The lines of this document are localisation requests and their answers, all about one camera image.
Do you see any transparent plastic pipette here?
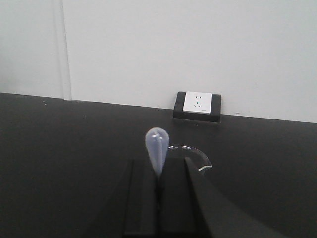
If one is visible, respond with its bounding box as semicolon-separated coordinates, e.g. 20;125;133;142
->
145;127;169;180

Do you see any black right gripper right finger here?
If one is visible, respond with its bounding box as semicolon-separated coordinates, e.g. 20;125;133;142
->
159;158;284;238

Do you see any white wall power socket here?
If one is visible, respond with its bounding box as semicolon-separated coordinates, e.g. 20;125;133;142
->
183;91;212;114

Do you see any black socket housing box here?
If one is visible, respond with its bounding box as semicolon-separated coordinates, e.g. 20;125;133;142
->
173;91;222;123

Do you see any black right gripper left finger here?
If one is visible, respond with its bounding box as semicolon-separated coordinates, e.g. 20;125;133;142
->
123;160;157;238

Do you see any clear glass beaker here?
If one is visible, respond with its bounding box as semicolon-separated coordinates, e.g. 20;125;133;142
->
166;144;212;173

